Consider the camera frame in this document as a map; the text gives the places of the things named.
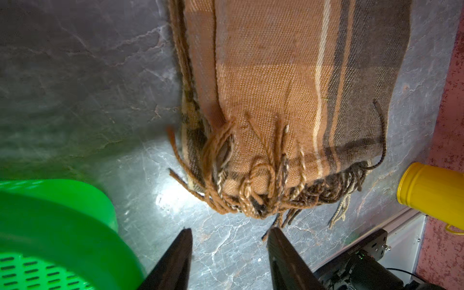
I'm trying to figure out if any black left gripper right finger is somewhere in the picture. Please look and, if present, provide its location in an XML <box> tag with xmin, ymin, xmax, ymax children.
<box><xmin>267</xmin><ymin>227</ymin><xmax>324</xmax><ymax>290</ymax></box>

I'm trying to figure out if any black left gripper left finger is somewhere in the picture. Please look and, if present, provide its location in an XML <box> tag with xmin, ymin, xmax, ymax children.
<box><xmin>138</xmin><ymin>228</ymin><xmax>193</xmax><ymax>290</ymax></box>

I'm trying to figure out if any brown plaid fringed scarf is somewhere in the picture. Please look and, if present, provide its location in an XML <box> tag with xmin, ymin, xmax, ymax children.
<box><xmin>169</xmin><ymin>1</ymin><xmax>412</xmax><ymax>228</ymax></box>

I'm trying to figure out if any green plastic basket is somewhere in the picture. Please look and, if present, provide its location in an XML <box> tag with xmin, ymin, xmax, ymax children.
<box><xmin>1</xmin><ymin>180</ymin><xmax>146</xmax><ymax>290</ymax></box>

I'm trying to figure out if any yellow metal pencil cup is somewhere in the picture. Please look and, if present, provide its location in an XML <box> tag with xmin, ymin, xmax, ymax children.
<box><xmin>396</xmin><ymin>163</ymin><xmax>464</xmax><ymax>236</ymax></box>

